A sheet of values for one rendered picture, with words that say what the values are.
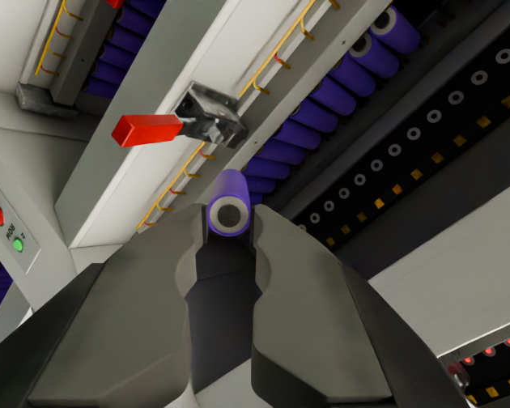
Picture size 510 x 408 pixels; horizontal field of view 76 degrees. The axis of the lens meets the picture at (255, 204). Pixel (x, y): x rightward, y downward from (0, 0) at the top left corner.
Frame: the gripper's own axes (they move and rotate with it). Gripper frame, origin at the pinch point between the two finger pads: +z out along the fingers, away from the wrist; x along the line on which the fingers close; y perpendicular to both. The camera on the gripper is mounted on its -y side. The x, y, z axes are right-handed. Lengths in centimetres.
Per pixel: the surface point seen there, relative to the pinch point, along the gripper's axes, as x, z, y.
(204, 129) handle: -1.7, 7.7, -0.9
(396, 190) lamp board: 14.5, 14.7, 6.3
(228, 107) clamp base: -0.4, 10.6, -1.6
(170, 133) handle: -3.0, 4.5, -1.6
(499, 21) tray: 20.0, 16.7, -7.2
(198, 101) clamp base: -2.0, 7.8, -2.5
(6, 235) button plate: -20.5, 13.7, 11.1
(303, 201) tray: 7.2, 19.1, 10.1
